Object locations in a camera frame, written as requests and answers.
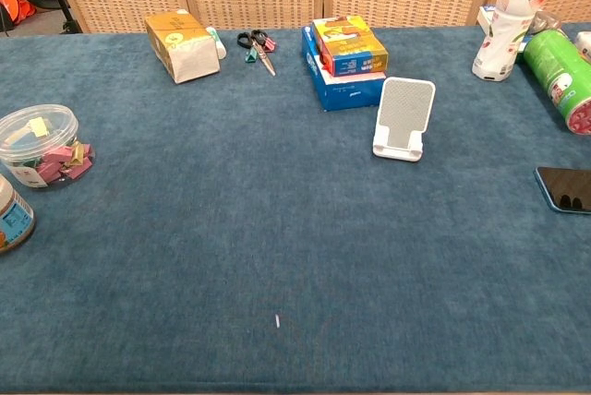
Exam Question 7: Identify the black smartphone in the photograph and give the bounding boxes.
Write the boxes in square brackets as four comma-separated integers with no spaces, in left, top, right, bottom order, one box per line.
[534,166,591,215]

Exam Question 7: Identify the blue cardboard box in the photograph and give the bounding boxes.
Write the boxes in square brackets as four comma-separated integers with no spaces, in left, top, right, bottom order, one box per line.
[301,25,388,114]

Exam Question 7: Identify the white phone stand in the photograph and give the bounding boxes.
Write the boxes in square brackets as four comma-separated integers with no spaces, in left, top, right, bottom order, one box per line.
[372,76,437,163]

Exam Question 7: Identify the yellow orange snack box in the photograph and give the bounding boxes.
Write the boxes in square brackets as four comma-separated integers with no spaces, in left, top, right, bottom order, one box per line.
[312,15,390,78]

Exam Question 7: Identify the blue felt table mat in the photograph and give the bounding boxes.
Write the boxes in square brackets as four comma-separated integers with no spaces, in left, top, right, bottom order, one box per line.
[0,23,591,394]

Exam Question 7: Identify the white green glue stick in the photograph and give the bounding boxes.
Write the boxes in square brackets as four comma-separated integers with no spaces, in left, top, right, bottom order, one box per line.
[206,26,228,61]

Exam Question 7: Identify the white drink bottle yellow cap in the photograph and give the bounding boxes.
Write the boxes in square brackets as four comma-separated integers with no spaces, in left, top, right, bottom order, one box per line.
[471,0,556,82]

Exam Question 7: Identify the clear jar of binder clips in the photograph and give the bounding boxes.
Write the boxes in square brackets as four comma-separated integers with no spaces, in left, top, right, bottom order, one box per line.
[0,103,97,191]

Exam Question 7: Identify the green chips can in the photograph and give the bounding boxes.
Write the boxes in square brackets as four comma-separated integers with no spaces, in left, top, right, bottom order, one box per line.
[523,29,591,137]

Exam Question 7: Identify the white lidded jar blue label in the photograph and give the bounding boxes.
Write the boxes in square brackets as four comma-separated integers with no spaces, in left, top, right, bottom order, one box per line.
[0,174,36,256]

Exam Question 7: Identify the black handled scissors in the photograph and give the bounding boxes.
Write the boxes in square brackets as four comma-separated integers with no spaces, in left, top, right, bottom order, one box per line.
[236,29,277,78]

